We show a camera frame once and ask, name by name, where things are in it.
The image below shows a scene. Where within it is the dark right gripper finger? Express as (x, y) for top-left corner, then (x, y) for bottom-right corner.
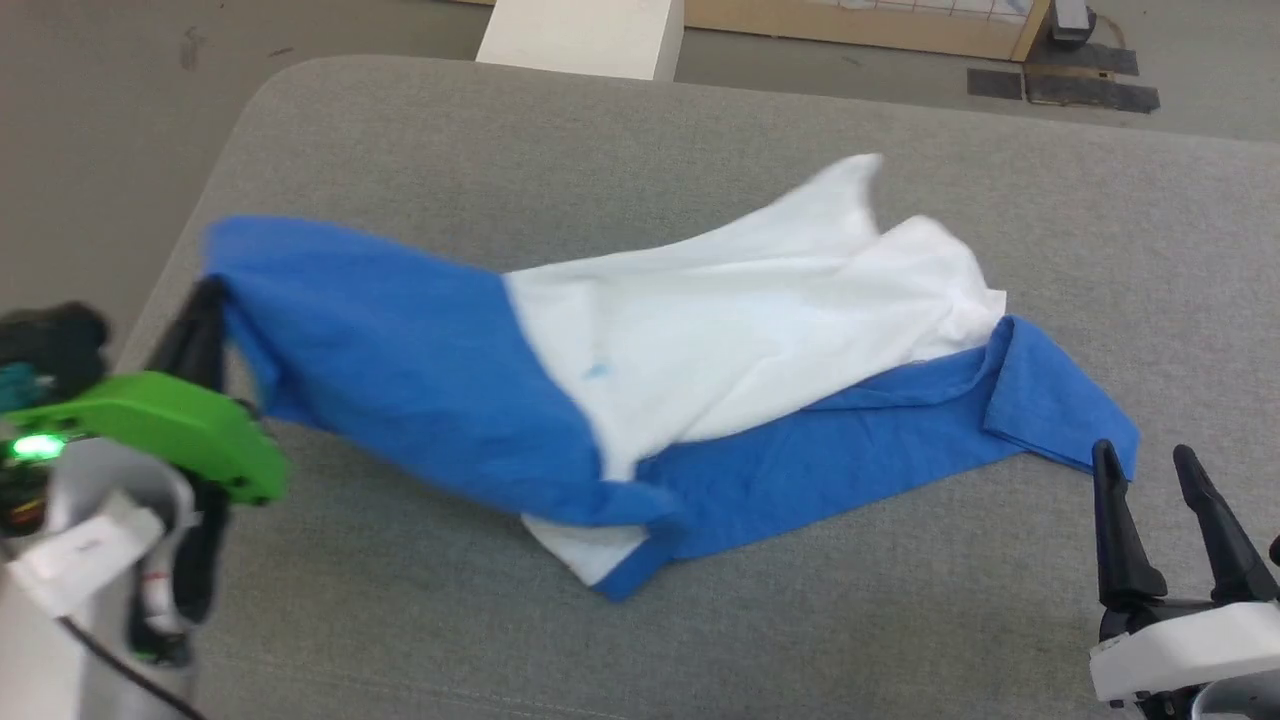
(1092, 438), (1169, 611)
(1172, 445), (1280, 606)

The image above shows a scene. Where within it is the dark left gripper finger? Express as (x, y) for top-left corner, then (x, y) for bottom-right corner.
(148, 278), (233, 396)

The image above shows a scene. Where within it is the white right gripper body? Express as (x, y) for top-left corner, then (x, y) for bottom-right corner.
(1088, 595), (1280, 706)

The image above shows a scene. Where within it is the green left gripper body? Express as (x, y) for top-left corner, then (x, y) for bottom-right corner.
(0, 372), (291, 506)

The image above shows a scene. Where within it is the blue and white garment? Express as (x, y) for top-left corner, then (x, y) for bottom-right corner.
(203, 152), (1141, 603)

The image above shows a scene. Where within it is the small black floor mat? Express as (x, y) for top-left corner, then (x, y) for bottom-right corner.
(967, 68), (1024, 101)

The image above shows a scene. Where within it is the white rectangular box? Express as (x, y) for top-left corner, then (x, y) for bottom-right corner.
(476, 0), (685, 83)

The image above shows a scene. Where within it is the grey metal partition foot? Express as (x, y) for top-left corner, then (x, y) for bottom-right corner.
(1050, 0), (1098, 46)

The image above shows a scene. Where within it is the lemon print partition panel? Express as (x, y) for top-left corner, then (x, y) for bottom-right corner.
(440, 0), (1056, 63)

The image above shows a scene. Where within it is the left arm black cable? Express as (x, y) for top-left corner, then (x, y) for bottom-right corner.
(0, 362), (211, 720)

